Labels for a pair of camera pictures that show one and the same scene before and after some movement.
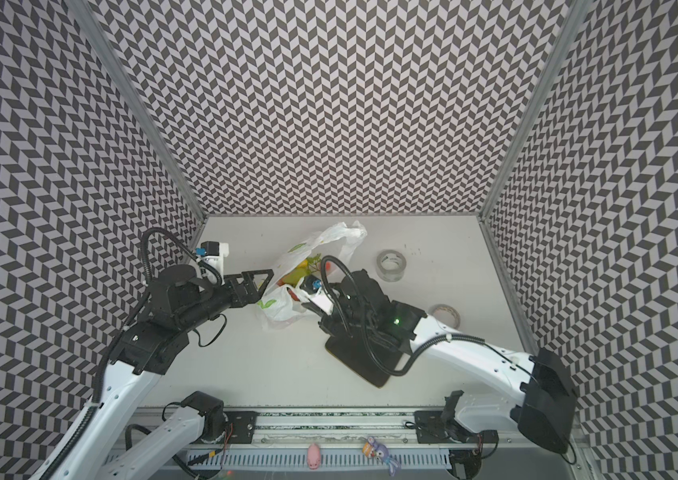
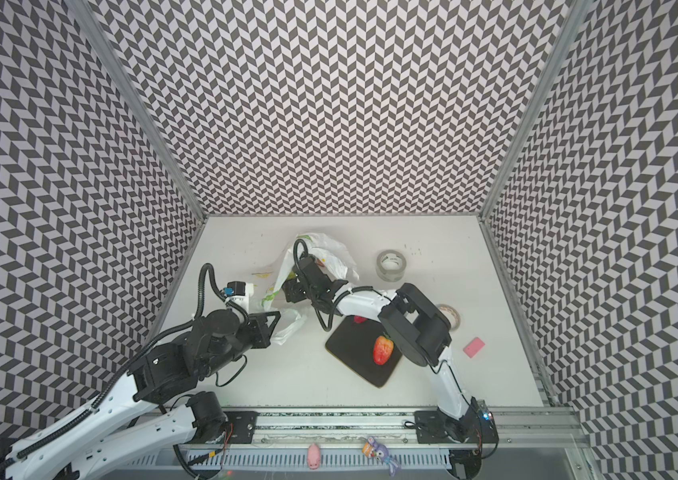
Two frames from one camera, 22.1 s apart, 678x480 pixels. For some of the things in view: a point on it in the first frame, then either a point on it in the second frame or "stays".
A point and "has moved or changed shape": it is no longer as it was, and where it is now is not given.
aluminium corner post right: x=575 y=13 stays
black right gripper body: x=326 y=306 to x=298 y=288
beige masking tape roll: x=446 y=315 stays
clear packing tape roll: x=391 y=265 stays
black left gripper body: x=230 y=295 to x=254 y=334
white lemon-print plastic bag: x=274 y=303 has moved or changed shape
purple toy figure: x=377 y=450 stays
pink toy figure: x=313 y=457 stays
